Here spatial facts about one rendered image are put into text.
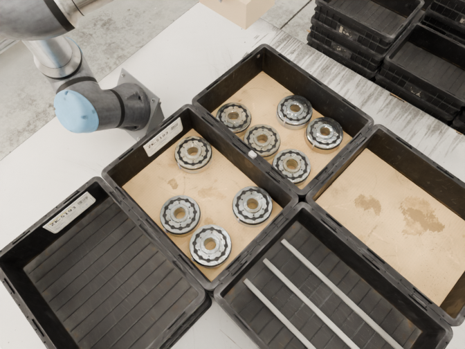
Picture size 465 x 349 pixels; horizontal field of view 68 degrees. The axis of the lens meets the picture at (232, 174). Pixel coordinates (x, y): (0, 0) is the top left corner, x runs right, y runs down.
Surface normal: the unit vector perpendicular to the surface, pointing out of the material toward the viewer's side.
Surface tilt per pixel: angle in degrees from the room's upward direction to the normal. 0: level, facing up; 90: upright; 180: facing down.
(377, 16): 0
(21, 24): 82
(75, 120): 53
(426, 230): 0
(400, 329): 0
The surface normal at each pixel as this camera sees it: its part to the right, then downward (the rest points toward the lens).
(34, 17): 0.24, 0.67
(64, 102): -0.47, 0.34
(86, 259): -0.02, -0.42
